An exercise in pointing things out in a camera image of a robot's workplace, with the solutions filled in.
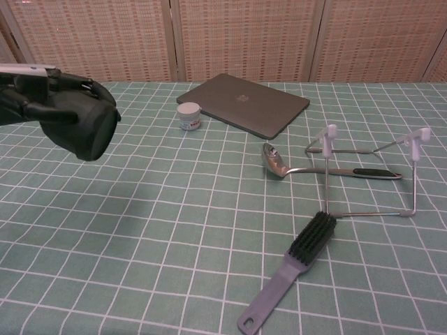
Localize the grey brush with black bristles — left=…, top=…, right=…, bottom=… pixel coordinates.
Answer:
left=237, top=210, right=338, bottom=334

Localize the green checked tablecloth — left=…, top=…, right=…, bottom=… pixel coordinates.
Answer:
left=0, top=80, right=447, bottom=335

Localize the woven bamboo folding screen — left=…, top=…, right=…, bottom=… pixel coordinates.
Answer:
left=0, top=0, right=447, bottom=84

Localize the grey closed laptop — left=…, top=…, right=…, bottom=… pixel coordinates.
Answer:
left=176, top=73, right=311, bottom=140

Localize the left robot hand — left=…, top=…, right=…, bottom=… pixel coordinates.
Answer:
left=0, top=64, right=117, bottom=126

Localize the steel ladle with black handle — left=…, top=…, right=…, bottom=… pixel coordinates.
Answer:
left=261, top=142, right=403, bottom=181

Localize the dark green dome object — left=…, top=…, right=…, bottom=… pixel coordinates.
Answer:
left=40, top=82, right=122, bottom=162

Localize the metal wire stand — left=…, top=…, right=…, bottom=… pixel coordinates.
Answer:
left=305, top=124, right=432, bottom=219

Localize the small white jar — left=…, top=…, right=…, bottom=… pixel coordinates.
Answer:
left=176, top=101, right=203, bottom=132

